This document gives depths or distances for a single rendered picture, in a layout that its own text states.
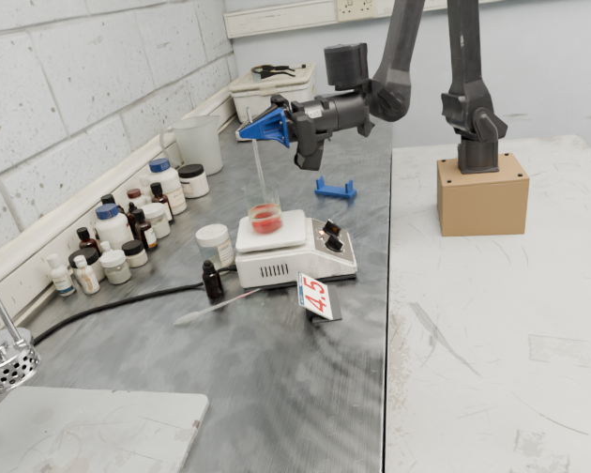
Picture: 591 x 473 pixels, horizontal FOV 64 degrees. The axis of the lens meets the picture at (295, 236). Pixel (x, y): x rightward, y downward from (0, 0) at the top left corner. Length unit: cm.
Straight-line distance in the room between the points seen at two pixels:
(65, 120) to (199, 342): 63
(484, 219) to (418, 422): 45
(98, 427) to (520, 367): 53
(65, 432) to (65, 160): 64
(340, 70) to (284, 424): 51
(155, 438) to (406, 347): 34
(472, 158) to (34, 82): 86
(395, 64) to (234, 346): 51
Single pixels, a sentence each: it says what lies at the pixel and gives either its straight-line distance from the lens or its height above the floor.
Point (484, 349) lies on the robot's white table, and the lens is 69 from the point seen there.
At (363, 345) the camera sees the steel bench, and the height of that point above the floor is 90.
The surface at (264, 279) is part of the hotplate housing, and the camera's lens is 81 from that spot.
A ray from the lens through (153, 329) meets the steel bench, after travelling 81.
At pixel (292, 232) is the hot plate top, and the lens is 80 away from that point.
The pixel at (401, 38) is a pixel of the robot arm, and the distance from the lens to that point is 82.
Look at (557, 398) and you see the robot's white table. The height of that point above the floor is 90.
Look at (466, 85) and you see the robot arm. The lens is 88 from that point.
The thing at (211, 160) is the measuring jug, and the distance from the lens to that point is 139.
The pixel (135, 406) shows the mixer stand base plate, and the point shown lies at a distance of 68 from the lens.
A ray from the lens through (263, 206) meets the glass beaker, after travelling 78.
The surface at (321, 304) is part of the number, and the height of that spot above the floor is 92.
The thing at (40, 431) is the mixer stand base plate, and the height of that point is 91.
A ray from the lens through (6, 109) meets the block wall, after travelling 105.
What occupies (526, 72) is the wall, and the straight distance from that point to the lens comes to 224.
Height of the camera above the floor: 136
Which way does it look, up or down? 28 degrees down
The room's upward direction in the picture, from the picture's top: 9 degrees counter-clockwise
